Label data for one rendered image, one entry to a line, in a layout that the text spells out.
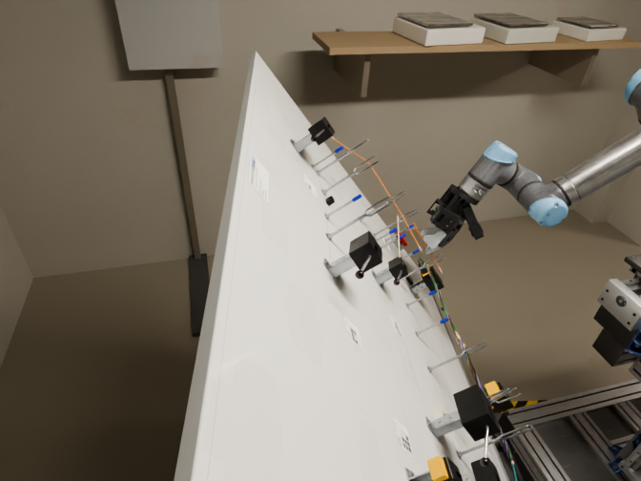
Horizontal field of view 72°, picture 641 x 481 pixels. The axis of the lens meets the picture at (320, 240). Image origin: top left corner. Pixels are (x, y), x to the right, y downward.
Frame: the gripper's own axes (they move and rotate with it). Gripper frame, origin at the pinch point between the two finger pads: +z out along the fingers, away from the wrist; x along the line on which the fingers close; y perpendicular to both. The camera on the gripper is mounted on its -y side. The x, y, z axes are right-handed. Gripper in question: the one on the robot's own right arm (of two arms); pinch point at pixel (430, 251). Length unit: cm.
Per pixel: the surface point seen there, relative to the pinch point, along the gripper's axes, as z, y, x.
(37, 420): 179, 89, -25
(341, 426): -5, 36, 79
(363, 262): -12, 35, 52
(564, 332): 40, -156, -97
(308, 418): -8, 42, 82
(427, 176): 20, -61, -192
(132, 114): 61, 125, -130
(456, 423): 3, 7, 61
